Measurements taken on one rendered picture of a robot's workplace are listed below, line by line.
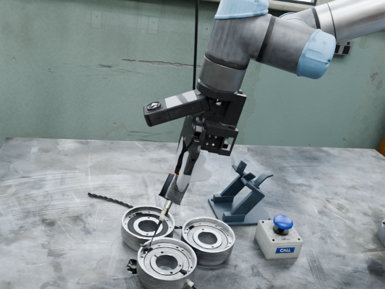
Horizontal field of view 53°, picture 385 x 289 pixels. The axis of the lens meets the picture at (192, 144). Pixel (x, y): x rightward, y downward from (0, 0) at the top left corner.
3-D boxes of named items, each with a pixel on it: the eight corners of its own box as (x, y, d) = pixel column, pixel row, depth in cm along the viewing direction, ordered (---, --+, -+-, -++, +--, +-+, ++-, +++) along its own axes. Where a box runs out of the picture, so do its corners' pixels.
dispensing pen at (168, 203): (138, 237, 71) (176, 156, 75) (153, 243, 73) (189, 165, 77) (145, 240, 69) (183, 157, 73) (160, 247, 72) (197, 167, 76)
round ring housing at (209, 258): (241, 250, 78) (245, 235, 76) (209, 277, 70) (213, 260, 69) (201, 225, 84) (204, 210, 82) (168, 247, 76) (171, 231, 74)
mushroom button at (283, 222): (272, 245, 77) (279, 225, 75) (265, 231, 81) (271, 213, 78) (291, 244, 78) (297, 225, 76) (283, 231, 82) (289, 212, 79)
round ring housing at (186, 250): (123, 273, 68) (124, 256, 66) (162, 246, 76) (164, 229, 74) (167, 308, 63) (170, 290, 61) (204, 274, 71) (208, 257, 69)
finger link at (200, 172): (207, 201, 72) (220, 156, 69) (176, 198, 70) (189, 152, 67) (203, 194, 75) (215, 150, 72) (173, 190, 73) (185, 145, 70)
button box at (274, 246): (266, 260, 77) (271, 241, 74) (254, 237, 83) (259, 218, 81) (302, 258, 79) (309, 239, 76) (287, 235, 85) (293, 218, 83)
